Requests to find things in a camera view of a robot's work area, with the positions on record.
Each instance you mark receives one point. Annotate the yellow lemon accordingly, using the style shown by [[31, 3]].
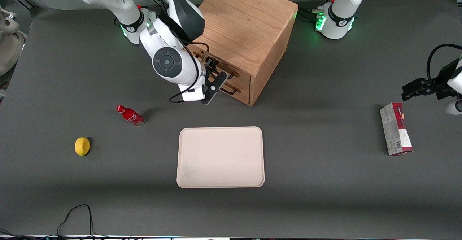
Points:
[[82, 146]]

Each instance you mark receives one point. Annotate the red plaid cardboard box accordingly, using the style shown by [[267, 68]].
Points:
[[391, 131]]

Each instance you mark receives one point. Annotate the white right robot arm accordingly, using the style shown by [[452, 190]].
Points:
[[169, 63]]

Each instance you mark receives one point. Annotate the wooden drawer cabinet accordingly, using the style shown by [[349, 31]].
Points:
[[245, 20]]

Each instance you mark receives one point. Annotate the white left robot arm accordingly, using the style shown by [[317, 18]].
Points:
[[339, 12]]

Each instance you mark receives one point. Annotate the red cola bottle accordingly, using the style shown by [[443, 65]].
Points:
[[130, 115]]

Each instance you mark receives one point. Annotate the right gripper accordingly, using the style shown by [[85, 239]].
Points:
[[210, 66]]

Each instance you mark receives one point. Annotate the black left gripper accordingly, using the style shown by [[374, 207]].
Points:
[[441, 84]]

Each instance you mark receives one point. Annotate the beige rounded stand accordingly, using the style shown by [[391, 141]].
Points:
[[9, 48]]

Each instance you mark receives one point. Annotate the beige plastic tray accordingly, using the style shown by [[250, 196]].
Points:
[[220, 157]]

